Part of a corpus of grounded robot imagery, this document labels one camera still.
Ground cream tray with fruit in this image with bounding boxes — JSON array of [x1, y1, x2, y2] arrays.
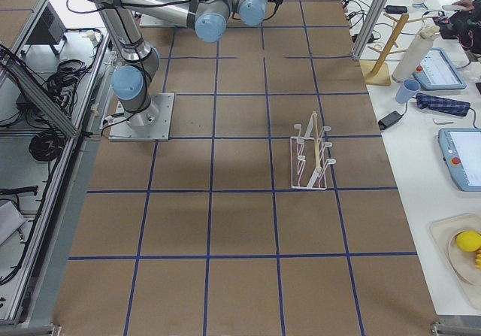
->
[[430, 213, 480, 310]]

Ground teach pendant near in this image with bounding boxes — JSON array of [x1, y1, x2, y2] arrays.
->
[[438, 128, 480, 192]]

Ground wooden mug tree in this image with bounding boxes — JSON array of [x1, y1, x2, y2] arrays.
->
[[360, 12, 426, 86]]

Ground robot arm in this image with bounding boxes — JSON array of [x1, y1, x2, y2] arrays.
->
[[86, 0, 273, 129]]

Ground teach pendant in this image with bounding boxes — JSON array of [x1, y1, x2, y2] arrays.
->
[[413, 48, 467, 90], [438, 128, 480, 192]]

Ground black power adapter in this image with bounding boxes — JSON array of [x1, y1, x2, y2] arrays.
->
[[377, 111, 404, 131]]

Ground yellow lemon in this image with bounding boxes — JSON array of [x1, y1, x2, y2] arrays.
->
[[455, 230, 481, 252]]

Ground white thermos bottle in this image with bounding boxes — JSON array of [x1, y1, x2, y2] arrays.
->
[[392, 25, 440, 83]]

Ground blue cup on side table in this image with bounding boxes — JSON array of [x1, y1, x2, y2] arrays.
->
[[395, 79, 421, 104]]

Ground teach pendant far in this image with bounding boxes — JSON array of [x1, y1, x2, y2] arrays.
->
[[413, 48, 467, 90]]

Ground aluminium frame post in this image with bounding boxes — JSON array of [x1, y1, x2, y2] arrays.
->
[[352, 0, 387, 60]]

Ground white wire cup rack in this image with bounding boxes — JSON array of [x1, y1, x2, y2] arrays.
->
[[289, 111, 336, 191]]

